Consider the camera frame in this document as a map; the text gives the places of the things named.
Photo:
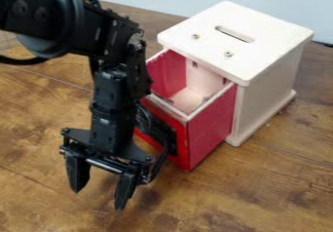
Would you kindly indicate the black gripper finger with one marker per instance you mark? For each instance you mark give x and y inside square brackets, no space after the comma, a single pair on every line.
[126,188]
[78,171]

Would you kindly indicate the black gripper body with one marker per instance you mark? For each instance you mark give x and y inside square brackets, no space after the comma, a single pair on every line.
[106,144]

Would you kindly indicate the black metal drawer handle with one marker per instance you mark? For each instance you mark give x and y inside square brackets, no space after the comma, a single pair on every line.
[158,130]

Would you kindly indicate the red drawer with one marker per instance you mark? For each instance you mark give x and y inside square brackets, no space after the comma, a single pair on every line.
[194,100]

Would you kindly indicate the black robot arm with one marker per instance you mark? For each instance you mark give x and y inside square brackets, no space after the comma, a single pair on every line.
[58,27]

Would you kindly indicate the white wooden drawer cabinet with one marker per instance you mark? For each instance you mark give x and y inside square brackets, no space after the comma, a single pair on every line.
[255,50]

